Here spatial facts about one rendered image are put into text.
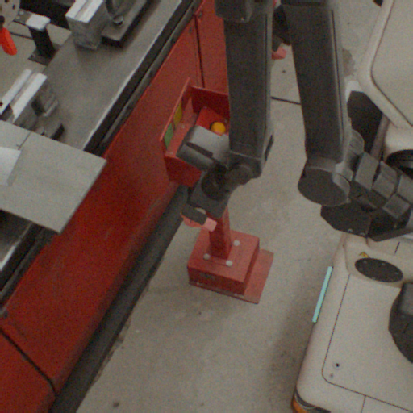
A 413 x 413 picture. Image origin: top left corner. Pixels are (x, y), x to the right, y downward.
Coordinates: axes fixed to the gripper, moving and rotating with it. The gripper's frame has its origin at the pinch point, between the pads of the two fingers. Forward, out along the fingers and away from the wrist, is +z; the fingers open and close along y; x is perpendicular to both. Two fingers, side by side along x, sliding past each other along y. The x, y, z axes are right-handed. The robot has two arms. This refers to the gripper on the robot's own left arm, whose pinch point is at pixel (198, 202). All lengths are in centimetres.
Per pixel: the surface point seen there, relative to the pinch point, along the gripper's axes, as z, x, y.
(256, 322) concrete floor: 86, 50, -16
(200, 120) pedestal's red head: 29.3, -2.4, -36.0
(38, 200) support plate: 13.2, -26.8, 9.4
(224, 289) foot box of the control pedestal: 91, 37, -23
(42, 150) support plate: 15.4, -31.1, -1.6
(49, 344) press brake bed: 64, -9, 23
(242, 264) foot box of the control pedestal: 80, 37, -29
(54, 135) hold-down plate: 26.8, -31.3, -11.6
